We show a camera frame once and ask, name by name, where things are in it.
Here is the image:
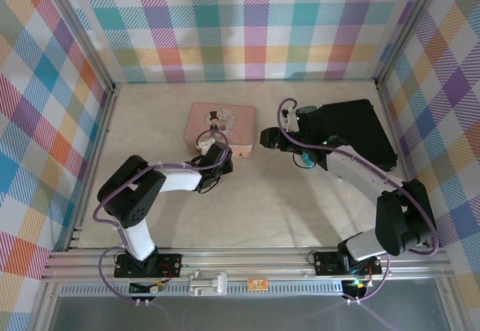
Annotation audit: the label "pink tin box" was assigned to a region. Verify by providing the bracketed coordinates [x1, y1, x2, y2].
[183, 101, 258, 159]

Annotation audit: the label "silver metal latch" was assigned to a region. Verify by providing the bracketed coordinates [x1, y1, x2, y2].
[188, 269, 229, 296]

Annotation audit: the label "black hard case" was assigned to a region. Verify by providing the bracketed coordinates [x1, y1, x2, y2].
[320, 98, 398, 172]

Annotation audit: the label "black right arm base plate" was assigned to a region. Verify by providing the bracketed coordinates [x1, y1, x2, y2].
[313, 251, 383, 276]

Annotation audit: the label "aluminium frame rail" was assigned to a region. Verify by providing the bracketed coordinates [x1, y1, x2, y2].
[39, 247, 453, 298]

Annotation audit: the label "aluminium frame post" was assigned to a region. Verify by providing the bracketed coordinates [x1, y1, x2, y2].
[39, 0, 121, 90]
[373, 0, 449, 89]

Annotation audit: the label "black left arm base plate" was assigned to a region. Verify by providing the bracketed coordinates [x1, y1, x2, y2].
[114, 252, 184, 278]

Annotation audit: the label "grey metal panel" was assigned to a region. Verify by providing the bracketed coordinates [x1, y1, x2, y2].
[48, 296, 453, 331]

